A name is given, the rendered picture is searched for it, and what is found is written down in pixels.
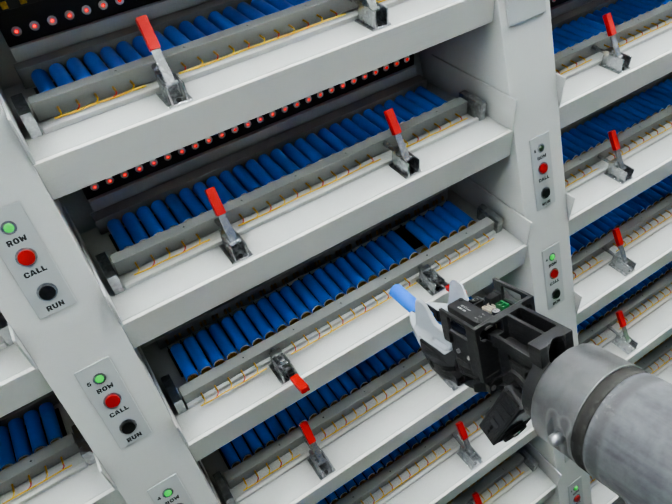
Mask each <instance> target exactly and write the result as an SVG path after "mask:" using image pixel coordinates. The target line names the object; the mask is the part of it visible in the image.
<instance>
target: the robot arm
mask: <svg viewBox="0 0 672 504"><path fill-rule="evenodd" d="M493 286H494V291H493V292H491V293H489V294H487V295H484V296H483V298H481V297H479V296H476V297H474V298H472V299H470V300H469V298H468V296H467V294H466V291H465V289H464V287H463V285H462V284H461V283H460V282H459V281H457V280H451V281H450V285H449V299H448V304H446V303H435V302H428V303H425V302H424V301H423V300H421V299H419V298H418V299H416V301H415V312H414V311H411V312H410V322H411V327H412V330H413V332H414V334H415V337H416V339H417V341H418V343H419V345H420V347H421V349H422V351H423V353H424V355H425V357H426V359H427V361H428V363H429V364H430V366H431V368H432V369H433V370H434V371H435V372H436V373H437V374H439V375H440V376H442V377H444V378H446V379H448V380H451V381H453V382H454V383H455V384H456V385H457V386H461V385H462V384H465V385H466V386H468V387H470V388H473V389H474V392H488V393H489V394H491V395H492V394H493V393H495V392H496V391H498V390H500V391H501V394H500V395H499V397H498V398H497V400H496V401H495V403H494V404H493V406H492V407H491V409H489V411H488V412H487V413H486V415H485V417H484V419H483V420H482V422H481V423H480V425H479V426H480V428H481V429H482V431H483V432H484V433H485V435H486V436H487V438H488V439H489V440H490V442H491V443H492V445H493V446H494V445H496V444H497V443H499V442H502V441H504V442H507V441H509V440H511V439H512V438H516V437H517V436H519V434H520V433H521V432H522V431H523V430H524V429H525V428H526V427H527V425H526V424H527V423H528V422H529V421H530V419H531V422H532V426H533V428H534V430H535V432H536V434H537V435H538V436H539V437H541V438H542V439H544V440H545V441H546V442H548V443H549V444H550V445H551V446H553V447H554V448H556V449H557V450H558V451H560V452H561V453H563V454H564V455H565V456H567V457H568V458H569V459H571V460H572V461H573V462H575V463H576V464H577V465H578V466H579V467H580V468H582V469H583V470H584V471H585V472H587V473H588V474H589V475H591V476H592V477H593V478H595V479H596V480H598V481H599V482H600V483H602V484H603V485H604V486H606V487H607V488H608V489H610V490H611V491H613V492H614V493H615V494H617V495H618V496H619V497H621V498H622V499H623V500H624V501H625V502H626V504H672V384H671V383H669V382H667V381H665V380H663V379H661V378H659V377H657V376H655V375H653V374H651V373H648V372H646V371H644V369H643V368H641V367H639V366H637V365H635V364H633V363H631V362H629V361H627V360H625V359H623V358H621V357H619V356H617V355H615V354H613V353H611V352H609V351H607V350H605V349H603V348H601V347H599V346H597V345H594V344H592V343H582V344H579V345H577V346H574V342H573V331H572V329H570V328H568V327H566V326H564V325H562V324H560V323H558V322H556V321H554V320H552V319H550V318H548V317H546V316H543V315H541V314H539V313H537V312H536V310H535V302H534V296H533V295H531V294H529V293H527V292H525V291H523V290H521V289H518V288H516V287H514V286H512V285H510V284H508V283H506V282H503V281H501V280H499V279H497V278H493ZM503 287H505V288H507V289H509V290H511V291H513V292H515V293H518V294H520V295H521V300H520V301H518V302H516V303H514V302H512V301H510V300H508V299H506V298H505V294H504V288H503ZM509 305H511V306H509ZM431 312H433V314H434V316H433V314H432V313H431ZM435 319H436V320H437V321H439V322H441V325H440V324H439V323H438V322H437V321H436V320H435Z"/></svg>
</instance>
